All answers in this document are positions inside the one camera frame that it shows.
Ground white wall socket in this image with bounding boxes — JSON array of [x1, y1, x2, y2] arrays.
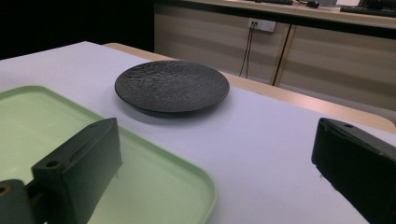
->
[[247, 18, 276, 33]]

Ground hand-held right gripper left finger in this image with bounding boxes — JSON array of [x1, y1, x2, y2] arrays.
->
[[31, 117, 123, 224]]

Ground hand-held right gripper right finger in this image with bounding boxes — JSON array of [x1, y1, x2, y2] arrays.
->
[[311, 117, 396, 224]]

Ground white table cover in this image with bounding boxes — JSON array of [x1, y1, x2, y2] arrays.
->
[[0, 41, 396, 224]]

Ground black keyboard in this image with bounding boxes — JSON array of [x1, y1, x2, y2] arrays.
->
[[339, 5, 396, 19]]

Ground wooden counter cabinet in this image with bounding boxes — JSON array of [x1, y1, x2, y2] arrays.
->
[[153, 0, 396, 112]]

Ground light green tray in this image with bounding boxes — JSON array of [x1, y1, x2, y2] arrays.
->
[[0, 85, 219, 224]]

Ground black slate plate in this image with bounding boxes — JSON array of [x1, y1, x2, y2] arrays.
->
[[114, 60, 231, 114]]

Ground black cable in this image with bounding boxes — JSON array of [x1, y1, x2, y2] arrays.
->
[[238, 21, 254, 77], [246, 22, 258, 79]]

